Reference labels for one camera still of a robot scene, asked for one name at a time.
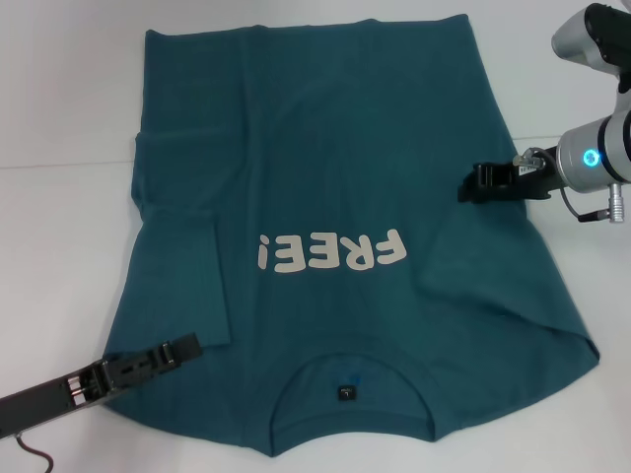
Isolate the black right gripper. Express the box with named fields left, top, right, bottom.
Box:
left=456, top=147, right=564, bottom=205

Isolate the teal blue printed T-shirt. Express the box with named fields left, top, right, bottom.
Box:
left=101, top=14, right=601, bottom=457

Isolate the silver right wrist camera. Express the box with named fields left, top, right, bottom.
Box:
left=550, top=2, right=631, bottom=76

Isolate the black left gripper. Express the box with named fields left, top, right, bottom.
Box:
left=0, top=331, right=202, bottom=432

